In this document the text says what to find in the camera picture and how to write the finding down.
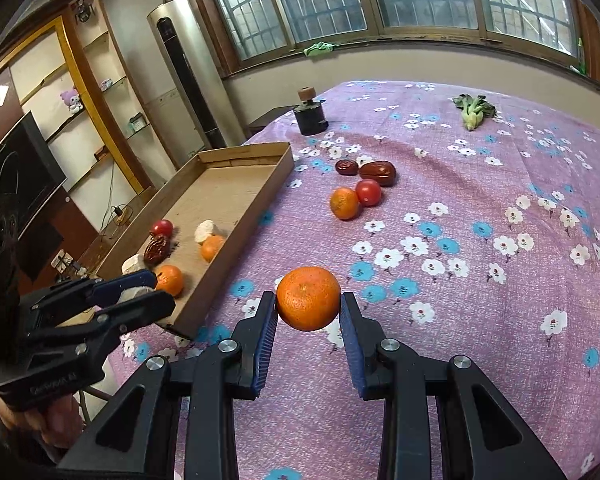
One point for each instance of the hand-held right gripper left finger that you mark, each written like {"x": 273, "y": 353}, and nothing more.
{"x": 265, "y": 342}

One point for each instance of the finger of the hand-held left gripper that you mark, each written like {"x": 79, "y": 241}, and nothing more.
{"x": 145, "y": 306}
{"x": 125, "y": 282}

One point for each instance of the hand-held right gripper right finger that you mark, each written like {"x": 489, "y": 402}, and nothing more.
{"x": 354, "y": 347}

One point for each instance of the white lumpy food piece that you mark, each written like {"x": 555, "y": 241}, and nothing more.
{"x": 132, "y": 264}
{"x": 132, "y": 293}
{"x": 205, "y": 232}

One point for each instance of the orange mandarin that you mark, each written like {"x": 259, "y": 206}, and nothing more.
{"x": 213, "y": 248}
{"x": 170, "y": 280}
{"x": 344, "y": 203}
{"x": 307, "y": 297}

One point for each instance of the cardboard box tray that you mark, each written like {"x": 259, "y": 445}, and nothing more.
{"x": 220, "y": 185}

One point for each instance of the person's left hand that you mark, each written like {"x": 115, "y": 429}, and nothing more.
{"x": 50, "y": 422}

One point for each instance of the dark red jujube date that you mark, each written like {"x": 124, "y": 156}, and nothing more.
{"x": 378, "y": 172}
{"x": 156, "y": 251}
{"x": 346, "y": 167}

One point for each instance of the red tomato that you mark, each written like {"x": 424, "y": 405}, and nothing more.
{"x": 161, "y": 228}
{"x": 368, "y": 193}

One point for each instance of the black television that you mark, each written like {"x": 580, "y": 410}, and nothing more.
{"x": 15, "y": 175}

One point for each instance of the purple plush toy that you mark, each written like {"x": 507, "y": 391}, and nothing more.
{"x": 71, "y": 99}

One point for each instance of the yellow framed shelf cabinet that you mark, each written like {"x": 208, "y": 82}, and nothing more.
{"x": 82, "y": 90}

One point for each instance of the dark side table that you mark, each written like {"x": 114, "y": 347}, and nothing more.
{"x": 267, "y": 120}

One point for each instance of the silver tower air conditioner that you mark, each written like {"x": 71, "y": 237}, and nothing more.
{"x": 180, "y": 60}

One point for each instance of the black jar with wooden knob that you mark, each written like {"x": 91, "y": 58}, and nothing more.
{"x": 310, "y": 117}

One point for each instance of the green bok choy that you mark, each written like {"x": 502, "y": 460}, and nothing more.
{"x": 472, "y": 110}

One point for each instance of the green cloth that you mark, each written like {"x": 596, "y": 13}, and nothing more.
{"x": 318, "y": 49}

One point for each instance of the window with metal grille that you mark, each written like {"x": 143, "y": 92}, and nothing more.
{"x": 330, "y": 5}

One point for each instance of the green bottle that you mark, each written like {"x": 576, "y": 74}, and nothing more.
{"x": 581, "y": 54}

